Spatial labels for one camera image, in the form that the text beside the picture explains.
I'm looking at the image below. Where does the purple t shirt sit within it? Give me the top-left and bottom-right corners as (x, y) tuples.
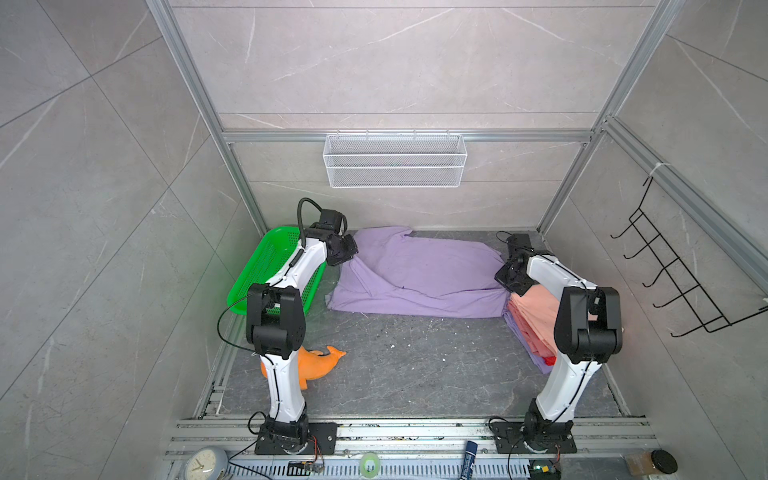
(326, 226), (509, 319)

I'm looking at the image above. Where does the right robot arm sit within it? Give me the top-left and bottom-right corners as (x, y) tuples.
(489, 233), (622, 454)

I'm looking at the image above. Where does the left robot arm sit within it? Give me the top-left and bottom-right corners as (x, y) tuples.
(236, 198), (358, 452)

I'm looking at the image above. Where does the lavender folded shirt in stack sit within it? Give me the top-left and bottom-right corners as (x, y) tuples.
(503, 310), (556, 375)

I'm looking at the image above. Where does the pink folded t shirt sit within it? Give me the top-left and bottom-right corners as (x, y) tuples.
(508, 285), (559, 366)

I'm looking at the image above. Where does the green plastic basket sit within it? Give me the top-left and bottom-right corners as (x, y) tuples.
(227, 226), (329, 316)

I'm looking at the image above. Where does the orange dolphin toy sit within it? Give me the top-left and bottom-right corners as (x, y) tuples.
(261, 346), (346, 390)

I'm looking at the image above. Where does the blue marker pen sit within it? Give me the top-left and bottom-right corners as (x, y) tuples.
(459, 440), (478, 480)

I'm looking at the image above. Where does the small brown box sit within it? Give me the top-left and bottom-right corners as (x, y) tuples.
(624, 451), (658, 477)

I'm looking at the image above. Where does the green tape roll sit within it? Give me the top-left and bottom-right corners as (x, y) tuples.
(359, 452), (381, 479)

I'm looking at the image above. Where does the black round lid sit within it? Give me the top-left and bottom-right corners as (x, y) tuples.
(650, 449), (679, 475)

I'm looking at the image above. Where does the white analog clock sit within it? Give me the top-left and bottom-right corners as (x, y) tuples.
(182, 446), (229, 480)

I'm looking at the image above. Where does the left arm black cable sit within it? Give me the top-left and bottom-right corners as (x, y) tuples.
(296, 197), (325, 250)

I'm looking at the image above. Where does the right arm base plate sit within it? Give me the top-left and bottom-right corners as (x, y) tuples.
(488, 421), (577, 454)

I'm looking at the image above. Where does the black wire hook rack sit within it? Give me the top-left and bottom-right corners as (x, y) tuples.
(610, 176), (767, 338)

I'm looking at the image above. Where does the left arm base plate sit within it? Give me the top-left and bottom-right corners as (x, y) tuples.
(253, 422), (339, 455)

